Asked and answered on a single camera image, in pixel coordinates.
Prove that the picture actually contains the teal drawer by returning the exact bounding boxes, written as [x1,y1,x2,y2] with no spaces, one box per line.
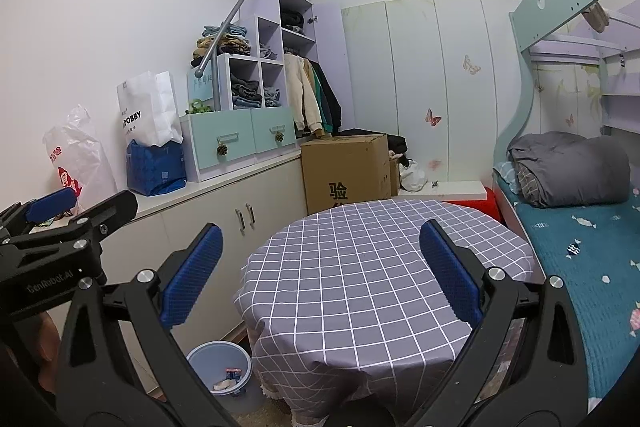
[189,111,256,180]
[250,106,297,152]

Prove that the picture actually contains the green jacket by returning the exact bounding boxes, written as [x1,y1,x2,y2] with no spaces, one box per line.
[307,62,334,133]

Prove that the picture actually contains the round table grey checked cloth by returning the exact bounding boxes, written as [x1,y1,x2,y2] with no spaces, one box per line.
[232,198,536,415]

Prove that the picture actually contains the light blue card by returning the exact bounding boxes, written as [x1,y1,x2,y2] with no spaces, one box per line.
[187,69,217,108]

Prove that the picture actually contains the cream jacket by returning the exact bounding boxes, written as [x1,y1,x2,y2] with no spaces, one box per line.
[284,53,321,135]

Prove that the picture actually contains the low white cabinet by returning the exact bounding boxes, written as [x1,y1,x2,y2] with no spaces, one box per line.
[30,152,311,358]

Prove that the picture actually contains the black jacket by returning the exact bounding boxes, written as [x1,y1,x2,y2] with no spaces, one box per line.
[312,59,344,133]

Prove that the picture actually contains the lilac shelf unit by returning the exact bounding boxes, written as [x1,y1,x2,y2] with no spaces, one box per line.
[180,0,353,182]

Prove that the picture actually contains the large cardboard box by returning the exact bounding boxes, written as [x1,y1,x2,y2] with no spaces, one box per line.
[300,133,392,215]

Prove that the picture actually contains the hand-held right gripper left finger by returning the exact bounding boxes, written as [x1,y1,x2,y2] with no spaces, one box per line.
[55,222,236,427]

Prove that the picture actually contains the grey checked blanket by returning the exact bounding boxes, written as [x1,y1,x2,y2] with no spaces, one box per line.
[515,162,541,208]

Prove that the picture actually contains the red box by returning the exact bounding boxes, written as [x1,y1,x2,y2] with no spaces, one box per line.
[445,187,502,223]

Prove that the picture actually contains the blue plaid pillow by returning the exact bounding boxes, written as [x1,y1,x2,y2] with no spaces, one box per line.
[492,161,518,195]

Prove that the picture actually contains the light blue plastic bin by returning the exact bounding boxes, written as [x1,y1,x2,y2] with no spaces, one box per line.
[186,341,253,398]

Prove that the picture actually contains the dark grey folded clothes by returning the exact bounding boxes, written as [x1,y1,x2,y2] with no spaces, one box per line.
[231,77,264,108]

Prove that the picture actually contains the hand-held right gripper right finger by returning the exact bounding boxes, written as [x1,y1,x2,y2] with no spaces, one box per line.
[405,219,591,427]

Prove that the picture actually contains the teal bed blanket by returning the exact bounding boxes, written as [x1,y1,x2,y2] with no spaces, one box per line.
[495,184,640,413]

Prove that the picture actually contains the metal handrail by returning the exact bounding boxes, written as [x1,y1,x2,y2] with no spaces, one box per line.
[195,0,313,112]

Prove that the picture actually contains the black clothes heap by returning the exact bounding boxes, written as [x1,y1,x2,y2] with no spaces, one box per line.
[340,127,410,158]

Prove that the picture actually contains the brown folded clothes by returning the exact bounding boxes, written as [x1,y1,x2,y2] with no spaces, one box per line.
[190,34,251,63]

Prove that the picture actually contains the white low platform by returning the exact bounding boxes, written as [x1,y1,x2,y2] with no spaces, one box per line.
[397,181,488,203]

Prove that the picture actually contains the white plastic bag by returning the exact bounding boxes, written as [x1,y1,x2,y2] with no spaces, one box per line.
[399,159,429,193]

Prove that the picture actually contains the person's left hand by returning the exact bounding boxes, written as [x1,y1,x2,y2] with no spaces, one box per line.
[21,308,67,396]

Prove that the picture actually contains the blue folded jeans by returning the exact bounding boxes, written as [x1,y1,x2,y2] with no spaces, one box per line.
[202,23,249,39]

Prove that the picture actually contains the grey duvet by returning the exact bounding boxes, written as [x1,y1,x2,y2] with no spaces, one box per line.
[507,131,632,208]

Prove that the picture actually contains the white paper bag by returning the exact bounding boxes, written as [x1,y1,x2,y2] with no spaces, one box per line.
[116,71,183,146]

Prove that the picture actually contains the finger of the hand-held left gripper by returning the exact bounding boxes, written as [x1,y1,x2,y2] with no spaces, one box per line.
[10,189,139,258]
[0,186,77,242]

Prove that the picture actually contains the white wardrobe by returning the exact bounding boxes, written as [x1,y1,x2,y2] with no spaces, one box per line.
[342,0,531,188]

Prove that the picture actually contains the clear plastic bag red print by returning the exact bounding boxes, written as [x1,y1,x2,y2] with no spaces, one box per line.
[42,104,118,218]

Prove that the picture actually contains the blue shopping bag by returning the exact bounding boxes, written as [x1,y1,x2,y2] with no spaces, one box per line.
[126,139,187,198]

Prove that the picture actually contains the black folded clothes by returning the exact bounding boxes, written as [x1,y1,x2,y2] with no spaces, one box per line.
[280,9,306,33]

